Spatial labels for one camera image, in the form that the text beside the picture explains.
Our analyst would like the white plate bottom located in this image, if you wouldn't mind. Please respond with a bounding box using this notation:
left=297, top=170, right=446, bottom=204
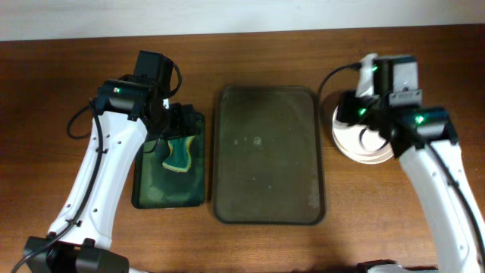
left=332, top=108, right=393, bottom=162

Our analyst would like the white plate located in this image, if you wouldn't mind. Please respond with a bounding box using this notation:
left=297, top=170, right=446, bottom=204
left=332, top=108, right=393, bottom=162
left=337, top=145, right=393, bottom=165
left=333, top=132, right=393, bottom=165

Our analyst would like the green yellow sponge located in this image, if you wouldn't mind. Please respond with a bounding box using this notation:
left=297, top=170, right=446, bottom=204
left=162, top=136, right=195, bottom=173

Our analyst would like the white plate top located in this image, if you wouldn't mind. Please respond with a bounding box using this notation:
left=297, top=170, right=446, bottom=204
left=337, top=145, right=393, bottom=165

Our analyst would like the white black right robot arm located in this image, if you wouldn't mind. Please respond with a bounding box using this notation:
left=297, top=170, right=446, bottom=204
left=331, top=54, right=484, bottom=272

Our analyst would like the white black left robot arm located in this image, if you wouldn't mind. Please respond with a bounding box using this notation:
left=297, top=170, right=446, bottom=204
left=12, top=51, right=197, bottom=273

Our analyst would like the small dark green tray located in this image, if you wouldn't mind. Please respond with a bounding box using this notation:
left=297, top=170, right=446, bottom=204
left=132, top=112, right=205, bottom=209

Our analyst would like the large dark brown tray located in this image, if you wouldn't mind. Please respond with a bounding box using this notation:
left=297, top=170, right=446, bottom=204
left=211, top=85, right=326, bottom=225

